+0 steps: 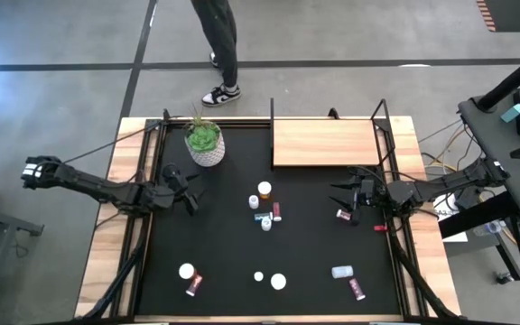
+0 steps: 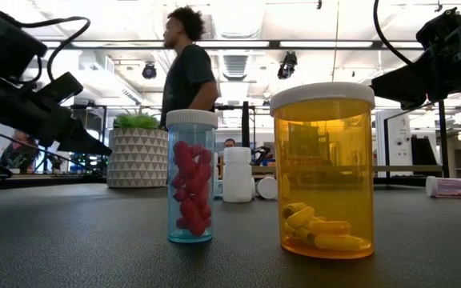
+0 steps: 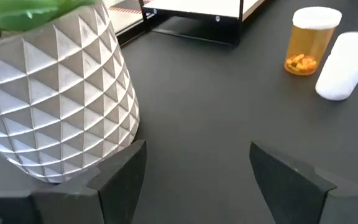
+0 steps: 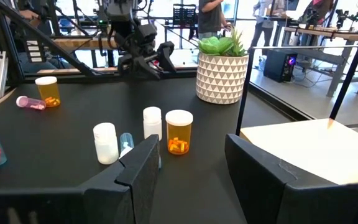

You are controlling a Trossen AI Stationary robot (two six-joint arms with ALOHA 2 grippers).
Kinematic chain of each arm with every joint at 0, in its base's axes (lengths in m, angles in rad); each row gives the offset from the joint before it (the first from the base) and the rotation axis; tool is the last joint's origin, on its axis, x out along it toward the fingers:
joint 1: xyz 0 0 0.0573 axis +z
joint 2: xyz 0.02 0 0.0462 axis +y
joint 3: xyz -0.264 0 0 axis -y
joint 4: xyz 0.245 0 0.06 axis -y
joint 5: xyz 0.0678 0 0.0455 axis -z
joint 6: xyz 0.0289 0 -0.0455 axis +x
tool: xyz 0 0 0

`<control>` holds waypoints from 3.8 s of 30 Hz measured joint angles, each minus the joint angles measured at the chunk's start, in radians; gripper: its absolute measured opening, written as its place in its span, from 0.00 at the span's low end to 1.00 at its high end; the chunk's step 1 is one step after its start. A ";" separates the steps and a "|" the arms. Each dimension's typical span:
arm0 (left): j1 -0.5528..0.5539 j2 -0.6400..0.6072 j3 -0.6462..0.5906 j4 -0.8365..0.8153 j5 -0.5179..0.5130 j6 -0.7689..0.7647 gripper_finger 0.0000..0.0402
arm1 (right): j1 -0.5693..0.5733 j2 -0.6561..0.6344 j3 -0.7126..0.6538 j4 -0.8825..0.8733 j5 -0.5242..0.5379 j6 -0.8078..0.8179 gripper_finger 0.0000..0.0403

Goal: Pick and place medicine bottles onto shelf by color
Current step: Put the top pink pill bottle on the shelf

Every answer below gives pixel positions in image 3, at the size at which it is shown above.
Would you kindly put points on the striped floor mat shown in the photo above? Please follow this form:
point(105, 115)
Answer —
point(126, 10)

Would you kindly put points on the white plastic bottle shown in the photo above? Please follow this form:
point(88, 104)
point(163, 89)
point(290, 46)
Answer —
point(343, 71)

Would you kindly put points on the white geometric plant pot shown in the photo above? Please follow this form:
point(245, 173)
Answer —
point(57, 102)

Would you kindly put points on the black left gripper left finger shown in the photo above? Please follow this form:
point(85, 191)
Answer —
point(117, 186)

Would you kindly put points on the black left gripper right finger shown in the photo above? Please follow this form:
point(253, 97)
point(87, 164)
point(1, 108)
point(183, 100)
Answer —
point(297, 193)

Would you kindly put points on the green succulent plant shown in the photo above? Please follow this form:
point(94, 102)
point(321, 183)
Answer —
point(17, 15)

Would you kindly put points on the black table mat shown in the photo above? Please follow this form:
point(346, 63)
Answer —
point(213, 109)

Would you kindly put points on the small orange pill bottle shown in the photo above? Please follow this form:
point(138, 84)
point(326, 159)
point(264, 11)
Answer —
point(306, 46)

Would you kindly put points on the wooden shelf black frame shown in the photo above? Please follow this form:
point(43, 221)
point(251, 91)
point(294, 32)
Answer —
point(194, 6)

